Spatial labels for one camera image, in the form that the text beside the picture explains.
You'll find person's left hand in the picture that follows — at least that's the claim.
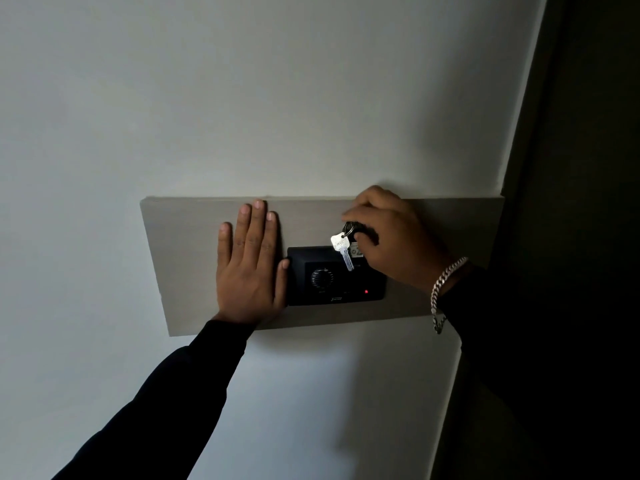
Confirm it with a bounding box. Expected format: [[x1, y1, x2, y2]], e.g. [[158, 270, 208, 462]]
[[215, 199, 290, 326]]

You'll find person's right hand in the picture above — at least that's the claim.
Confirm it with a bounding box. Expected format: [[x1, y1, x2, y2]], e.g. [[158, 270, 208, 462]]
[[341, 185, 469, 295]]

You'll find black key ring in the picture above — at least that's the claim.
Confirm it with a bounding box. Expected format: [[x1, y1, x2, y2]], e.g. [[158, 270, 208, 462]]
[[342, 221, 379, 247]]

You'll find person's right forearm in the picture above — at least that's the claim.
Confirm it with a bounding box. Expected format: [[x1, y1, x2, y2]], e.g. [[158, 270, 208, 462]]
[[438, 264, 601, 480]]

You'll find person's left forearm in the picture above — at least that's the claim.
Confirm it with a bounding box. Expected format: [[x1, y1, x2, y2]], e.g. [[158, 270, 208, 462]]
[[51, 319, 257, 480]]

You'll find silver key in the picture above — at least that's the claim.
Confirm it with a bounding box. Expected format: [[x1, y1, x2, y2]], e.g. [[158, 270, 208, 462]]
[[330, 232, 356, 272]]

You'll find dark door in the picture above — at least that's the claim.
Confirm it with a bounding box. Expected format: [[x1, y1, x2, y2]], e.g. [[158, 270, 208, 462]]
[[430, 0, 640, 480]]

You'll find grey wooden wall board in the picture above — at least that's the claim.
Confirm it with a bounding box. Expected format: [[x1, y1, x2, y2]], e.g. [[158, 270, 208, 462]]
[[139, 196, 505, 338]]

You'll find black wall switch panel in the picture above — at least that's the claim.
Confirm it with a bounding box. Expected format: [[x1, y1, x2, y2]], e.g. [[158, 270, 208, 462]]
[[286, 245, 388, 307]]

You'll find silver chain bracelet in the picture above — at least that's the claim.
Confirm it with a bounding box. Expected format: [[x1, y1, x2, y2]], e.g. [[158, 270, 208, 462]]
[[430, 256, 469, 335]]

